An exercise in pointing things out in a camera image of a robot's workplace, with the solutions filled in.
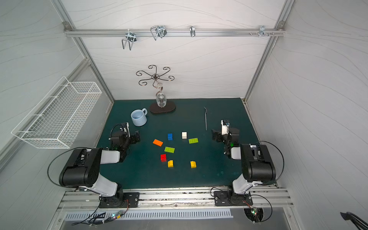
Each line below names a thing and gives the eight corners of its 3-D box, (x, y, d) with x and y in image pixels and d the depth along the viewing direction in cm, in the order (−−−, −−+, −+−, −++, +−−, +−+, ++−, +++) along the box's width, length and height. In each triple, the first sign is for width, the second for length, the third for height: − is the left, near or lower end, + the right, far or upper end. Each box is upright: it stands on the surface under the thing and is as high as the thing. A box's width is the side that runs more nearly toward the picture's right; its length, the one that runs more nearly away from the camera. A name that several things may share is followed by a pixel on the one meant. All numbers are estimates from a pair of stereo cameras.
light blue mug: (133, 127, 107) (129, 119, 100) (136, 115, 115) (133, 107, 107) (145, 127, 107) (142, 119, 100) (148, 115, 115) (145, 107, 107)
